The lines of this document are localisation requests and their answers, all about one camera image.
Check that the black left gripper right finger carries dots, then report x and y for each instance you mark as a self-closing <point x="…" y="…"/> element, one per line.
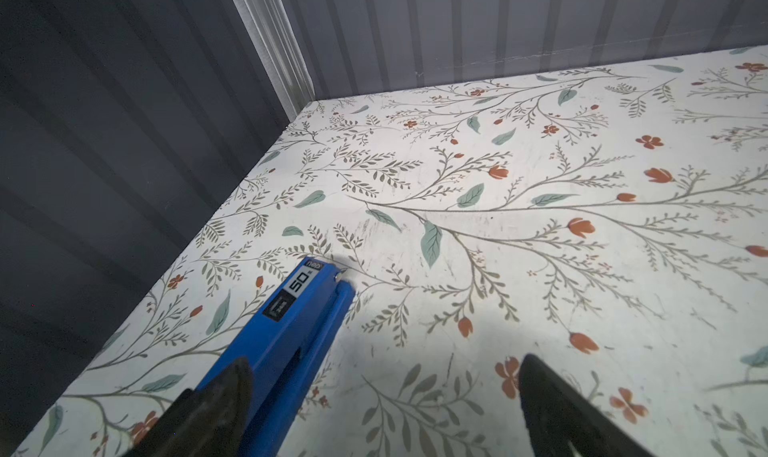
<point x="560" y="422"/>

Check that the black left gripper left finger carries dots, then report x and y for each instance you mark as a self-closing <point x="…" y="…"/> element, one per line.
<point x="206" y="422"/>

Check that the blue stapler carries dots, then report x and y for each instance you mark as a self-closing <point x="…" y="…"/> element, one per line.
<point x="282" y="348"/>

